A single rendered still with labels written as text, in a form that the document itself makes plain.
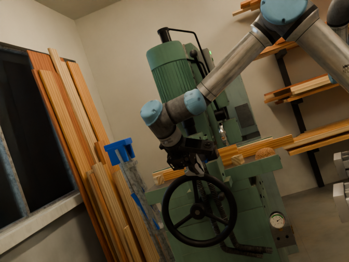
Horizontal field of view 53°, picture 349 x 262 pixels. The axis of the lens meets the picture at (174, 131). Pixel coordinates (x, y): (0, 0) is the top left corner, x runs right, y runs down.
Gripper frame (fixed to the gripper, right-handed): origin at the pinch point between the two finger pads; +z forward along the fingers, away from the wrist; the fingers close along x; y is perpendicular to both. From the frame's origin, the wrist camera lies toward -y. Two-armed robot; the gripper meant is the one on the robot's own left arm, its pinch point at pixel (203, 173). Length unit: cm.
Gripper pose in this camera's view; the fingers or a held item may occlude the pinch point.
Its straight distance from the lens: 127.8
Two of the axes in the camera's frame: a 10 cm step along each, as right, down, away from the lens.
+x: -1.3, 7.2, -6.8
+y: -8.7, 2.4, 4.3
